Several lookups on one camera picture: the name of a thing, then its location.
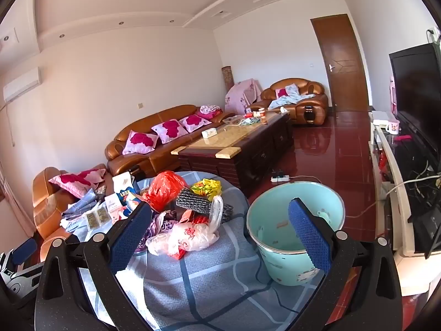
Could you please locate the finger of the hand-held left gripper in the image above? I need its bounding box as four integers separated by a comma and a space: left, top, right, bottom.
12, 239, 38, 266

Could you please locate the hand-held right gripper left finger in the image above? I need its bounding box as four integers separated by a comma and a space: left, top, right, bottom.
34, 200, 154, 331

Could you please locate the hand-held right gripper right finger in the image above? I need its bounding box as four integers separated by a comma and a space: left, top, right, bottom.
286, 198, 403, 331

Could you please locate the light green plastic bin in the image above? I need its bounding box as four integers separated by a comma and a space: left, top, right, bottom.
246, 180, 346, 286

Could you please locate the white pink plastic bag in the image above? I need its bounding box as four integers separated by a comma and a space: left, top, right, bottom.
146, 221, 220, 260

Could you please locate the red plastic bag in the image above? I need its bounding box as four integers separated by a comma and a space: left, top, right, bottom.
142, 170, 189, 213

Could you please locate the purple wrapper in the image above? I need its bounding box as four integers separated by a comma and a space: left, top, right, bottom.
134, 212, 180, 254

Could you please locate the pink white box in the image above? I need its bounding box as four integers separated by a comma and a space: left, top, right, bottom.
105, 195, 125, 221

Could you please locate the orange leather armchair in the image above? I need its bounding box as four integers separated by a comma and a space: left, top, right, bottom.
33, 167, 114, 249

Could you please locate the blue grey cloth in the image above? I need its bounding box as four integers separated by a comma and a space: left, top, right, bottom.
60, 188, 104, 235

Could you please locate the red foil wrapper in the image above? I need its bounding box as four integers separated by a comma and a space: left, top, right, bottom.
181, 210, 209, 226

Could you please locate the dark grey scouring pad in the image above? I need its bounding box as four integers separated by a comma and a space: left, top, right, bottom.
176, 188, 234, 222

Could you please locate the long orange leather sofa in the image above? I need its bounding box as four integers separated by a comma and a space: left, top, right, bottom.
105, 104, 238, 180

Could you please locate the clear plastic cup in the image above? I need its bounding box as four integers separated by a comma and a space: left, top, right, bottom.
207, 195, 224, 230

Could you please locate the yellow crumpled wrapper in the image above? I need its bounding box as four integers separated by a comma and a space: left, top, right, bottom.
190, 178, 223, 197

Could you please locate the blue checked blanket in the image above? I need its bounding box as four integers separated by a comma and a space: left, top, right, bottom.
74, 170, 331, 331

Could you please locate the white television stand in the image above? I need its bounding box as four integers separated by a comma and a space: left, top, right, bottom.
368, 110, 441, 297

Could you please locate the dark wooden coffee table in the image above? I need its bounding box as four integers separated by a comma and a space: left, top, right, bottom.
171, 112, 293, 197

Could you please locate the black router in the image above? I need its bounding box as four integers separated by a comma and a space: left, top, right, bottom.
408, 207, 441, 259

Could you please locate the small orange leather sofa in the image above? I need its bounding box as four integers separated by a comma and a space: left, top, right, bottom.
246, 78, 329, 125

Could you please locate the white flat device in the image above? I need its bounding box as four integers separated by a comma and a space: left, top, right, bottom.
370, 110, 395, 127

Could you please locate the white tray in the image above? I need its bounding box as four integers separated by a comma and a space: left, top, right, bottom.
222, 115, 249, 126

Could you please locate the light blue cloth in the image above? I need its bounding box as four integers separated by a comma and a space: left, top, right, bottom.
269, 83, 316, 110

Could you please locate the folded pink blanket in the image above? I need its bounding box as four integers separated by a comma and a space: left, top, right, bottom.
196, 105, 223, 119

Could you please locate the pink flowered cover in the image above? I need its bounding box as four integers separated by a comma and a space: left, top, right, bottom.
225, 79, 262, 115

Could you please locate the white air conditioner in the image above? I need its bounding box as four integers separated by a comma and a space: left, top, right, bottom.
3, 67, 42, 103

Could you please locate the pink toy box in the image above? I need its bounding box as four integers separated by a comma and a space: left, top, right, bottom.
389, 76, 397, 114

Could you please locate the rolled brown mat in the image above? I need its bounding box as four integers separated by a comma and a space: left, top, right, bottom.
220, 65, 234, 92

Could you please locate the brown wooden door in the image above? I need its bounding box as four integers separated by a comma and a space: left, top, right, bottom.
310, 14, 369, 113

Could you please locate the black television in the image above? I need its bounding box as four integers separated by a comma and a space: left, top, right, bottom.
389, 43, 441, 161

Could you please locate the white cable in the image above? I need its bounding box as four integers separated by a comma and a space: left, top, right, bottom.
287, 175, 441, 218

